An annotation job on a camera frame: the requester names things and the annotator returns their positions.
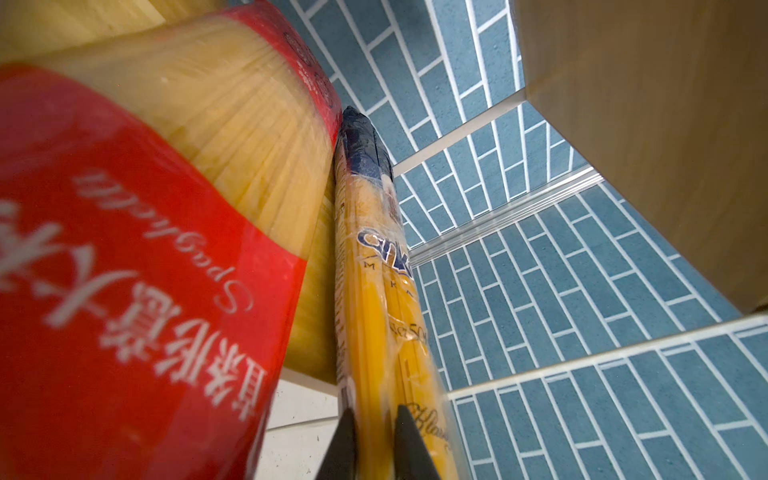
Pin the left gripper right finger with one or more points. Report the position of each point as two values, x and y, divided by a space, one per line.
411 457

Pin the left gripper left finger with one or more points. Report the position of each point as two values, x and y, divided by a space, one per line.
340 460

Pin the blue spaghetti package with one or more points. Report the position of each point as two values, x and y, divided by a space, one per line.
384 362

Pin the red spaghetti package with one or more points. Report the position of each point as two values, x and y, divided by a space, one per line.
159 196

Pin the white wooden two-tier shelf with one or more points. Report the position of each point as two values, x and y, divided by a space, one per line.
583 191

